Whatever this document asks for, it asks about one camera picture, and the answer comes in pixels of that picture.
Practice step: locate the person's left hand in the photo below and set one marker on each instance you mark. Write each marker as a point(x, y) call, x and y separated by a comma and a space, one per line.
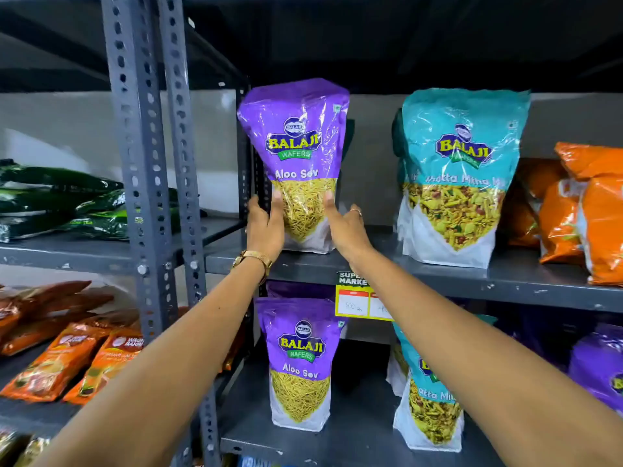
point(265, 233)

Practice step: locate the person's right hand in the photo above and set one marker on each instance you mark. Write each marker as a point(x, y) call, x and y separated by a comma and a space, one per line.
point(348, 233)

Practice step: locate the grey metal shelf rack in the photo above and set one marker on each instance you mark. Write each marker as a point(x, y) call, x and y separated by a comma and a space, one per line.
point(131, 141)
point(535, 286)

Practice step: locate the person's left forearm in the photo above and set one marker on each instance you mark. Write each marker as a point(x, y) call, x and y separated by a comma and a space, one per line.
point(160, 374)

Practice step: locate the person's right forearm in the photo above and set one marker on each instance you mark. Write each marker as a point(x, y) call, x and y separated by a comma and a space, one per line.
point(462, 364)

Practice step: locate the gold wristwatch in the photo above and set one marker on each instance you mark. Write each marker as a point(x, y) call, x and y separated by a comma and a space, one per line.
point(258, 257)

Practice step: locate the yellow price tag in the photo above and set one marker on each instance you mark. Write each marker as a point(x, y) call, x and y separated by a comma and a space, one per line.
point(360, 301)

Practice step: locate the orange flat spice packet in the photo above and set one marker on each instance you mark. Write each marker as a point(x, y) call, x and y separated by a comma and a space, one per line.
point(233, 350)
point(53, 364)
point(104, 364)

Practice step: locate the orange snack bag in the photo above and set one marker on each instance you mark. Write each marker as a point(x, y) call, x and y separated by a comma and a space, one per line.
point(557, 223)
point(523, 209)
point(603, 223)

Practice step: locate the blue yellow chips bag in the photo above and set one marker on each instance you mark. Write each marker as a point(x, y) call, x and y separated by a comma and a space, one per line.
point(260, 462)

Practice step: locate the yellow green snack packet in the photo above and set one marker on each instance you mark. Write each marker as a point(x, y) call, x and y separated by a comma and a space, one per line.
point(9, 449)
point(33, 452)

